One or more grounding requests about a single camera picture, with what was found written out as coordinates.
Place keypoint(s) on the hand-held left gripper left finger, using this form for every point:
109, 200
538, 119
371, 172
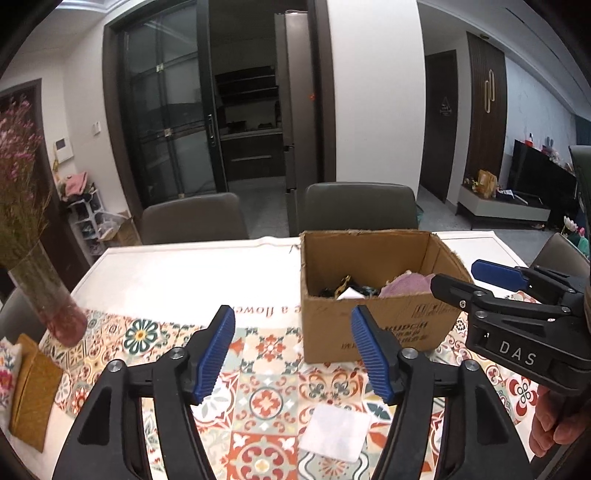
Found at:
212, 350

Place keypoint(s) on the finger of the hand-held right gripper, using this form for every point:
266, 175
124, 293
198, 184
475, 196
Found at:
457, 290
498, 274

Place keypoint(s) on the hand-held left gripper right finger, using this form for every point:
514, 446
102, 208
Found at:
369, 350

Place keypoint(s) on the pink cloth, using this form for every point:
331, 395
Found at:
406, 284

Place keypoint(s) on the dark patterned scarf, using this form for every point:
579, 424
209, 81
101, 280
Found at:
330, 291

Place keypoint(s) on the person's right hand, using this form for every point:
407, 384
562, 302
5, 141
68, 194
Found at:
551, 420

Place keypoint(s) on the white television cabinet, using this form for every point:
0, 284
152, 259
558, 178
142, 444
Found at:
503, 212

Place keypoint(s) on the grey dining chair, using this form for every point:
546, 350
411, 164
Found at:
561, 254
360, 207
194, 219

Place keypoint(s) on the white tablecloth with tile pattern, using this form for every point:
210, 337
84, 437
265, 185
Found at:
184, 277

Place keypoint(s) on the white square cloth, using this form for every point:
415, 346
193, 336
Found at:
334, 429

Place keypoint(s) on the pink lotus flower decoration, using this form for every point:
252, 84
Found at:
570, 226

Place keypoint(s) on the yellow bag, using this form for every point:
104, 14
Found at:
487, 183

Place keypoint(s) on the television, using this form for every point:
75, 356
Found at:
542, 173

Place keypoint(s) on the dark brown door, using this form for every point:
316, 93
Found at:
441, 138

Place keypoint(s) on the small cardboard box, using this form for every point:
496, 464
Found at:
122, 230

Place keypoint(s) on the shoe rack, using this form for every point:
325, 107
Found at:
90, 221

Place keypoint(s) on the mustard yellow folded cloth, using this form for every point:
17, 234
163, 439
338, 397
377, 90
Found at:
34, 392

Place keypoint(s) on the white floral cloth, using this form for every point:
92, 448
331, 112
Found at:
7, 374

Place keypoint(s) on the glass vase with dried flowers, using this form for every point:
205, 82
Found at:
51, 221

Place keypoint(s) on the pink hat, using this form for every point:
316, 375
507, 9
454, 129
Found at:
76, 184

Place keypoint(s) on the kitchen cabinets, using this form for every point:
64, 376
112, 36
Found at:
249, 138

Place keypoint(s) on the grey refrigerator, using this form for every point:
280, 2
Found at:
300, 115

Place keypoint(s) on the sliding glass door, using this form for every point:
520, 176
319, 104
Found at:
166, 115

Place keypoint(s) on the dried pink flowers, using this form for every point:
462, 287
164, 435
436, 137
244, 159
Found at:
18, 175

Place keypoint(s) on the wall intercom panel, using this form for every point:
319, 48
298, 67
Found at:
63, 150

